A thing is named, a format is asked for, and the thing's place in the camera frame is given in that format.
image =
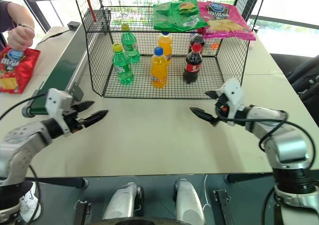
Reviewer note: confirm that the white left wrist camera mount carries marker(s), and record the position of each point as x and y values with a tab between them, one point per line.
55	102

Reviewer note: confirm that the silver right robot leg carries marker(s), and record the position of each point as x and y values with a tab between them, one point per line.
188	200

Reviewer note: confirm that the silver robot leg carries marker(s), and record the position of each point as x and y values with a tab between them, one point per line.
188	200
122	200

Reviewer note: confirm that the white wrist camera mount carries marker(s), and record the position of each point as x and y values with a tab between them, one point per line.
233	95
55	102

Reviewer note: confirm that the white sneaker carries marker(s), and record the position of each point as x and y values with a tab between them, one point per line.
29	202

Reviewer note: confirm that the green burger snack bag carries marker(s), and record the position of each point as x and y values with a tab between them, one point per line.
179	14

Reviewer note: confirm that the red chips bag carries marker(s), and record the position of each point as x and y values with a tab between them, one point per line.
15	69

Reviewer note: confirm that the black table leg bracket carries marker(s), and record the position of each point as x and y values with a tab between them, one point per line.
223	206
82	211

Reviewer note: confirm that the black chair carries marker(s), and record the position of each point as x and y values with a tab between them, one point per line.
302	80

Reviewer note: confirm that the person's bare hand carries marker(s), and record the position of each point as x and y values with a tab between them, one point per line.
20	37

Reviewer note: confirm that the orange soda bottle blue cap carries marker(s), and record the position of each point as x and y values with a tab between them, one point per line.
165	45
159	69

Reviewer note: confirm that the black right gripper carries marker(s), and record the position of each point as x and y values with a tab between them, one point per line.
222	106

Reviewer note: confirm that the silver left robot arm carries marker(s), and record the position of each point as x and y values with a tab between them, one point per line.
17	145

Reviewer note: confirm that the silver left robot leg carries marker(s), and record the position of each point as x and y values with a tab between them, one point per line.
122	200

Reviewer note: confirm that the green soda bottle yellow cap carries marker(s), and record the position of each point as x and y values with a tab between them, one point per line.
121	65
130	44

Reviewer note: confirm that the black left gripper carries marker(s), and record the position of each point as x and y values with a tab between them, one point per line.
72	120

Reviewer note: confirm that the person's forearm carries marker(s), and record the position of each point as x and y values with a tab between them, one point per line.
20	13

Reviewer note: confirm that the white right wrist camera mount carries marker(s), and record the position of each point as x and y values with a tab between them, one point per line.
233	95

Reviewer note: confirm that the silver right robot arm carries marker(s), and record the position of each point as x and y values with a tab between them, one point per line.
286	145

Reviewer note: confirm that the green conveyor belt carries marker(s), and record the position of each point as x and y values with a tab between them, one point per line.
59	68

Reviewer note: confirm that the red stick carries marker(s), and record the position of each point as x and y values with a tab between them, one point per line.
90	3

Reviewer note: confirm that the pink chips bag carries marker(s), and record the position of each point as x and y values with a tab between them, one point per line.
224	21

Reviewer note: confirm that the cola bottle red cap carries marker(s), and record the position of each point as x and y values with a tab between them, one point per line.
192	65
198	42

